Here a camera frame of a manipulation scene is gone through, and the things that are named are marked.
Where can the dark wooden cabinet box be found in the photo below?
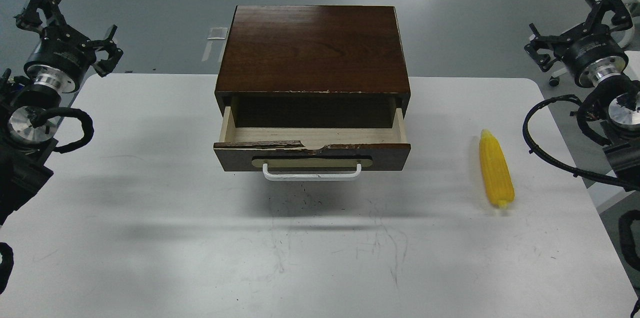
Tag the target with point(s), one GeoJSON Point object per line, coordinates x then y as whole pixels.
{"type": "Point", "coordinates": [313, 49]}

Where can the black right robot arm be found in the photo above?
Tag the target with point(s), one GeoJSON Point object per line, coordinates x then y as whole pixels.
{"type": "Point", "coordinates": [609, 115]}

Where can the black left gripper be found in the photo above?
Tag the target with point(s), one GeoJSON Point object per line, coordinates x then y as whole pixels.
{"type": "Point", "coordinates": [69, 52]}

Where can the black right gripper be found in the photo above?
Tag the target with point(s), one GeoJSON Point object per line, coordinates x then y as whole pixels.
{"type": "Point", "coordinates": [591, 54]}

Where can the wooden drawer with white handle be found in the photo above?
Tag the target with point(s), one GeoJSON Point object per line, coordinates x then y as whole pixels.
{"type": "Point", "coordinates": [311, 135]}

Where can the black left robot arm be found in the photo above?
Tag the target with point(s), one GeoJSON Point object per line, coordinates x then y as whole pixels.
{"type": "Point", "coordinates": [34, 122]}

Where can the yellow corn cob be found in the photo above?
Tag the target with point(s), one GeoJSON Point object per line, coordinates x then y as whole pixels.
{"type": "Point", "coordinates": [496, 176]}

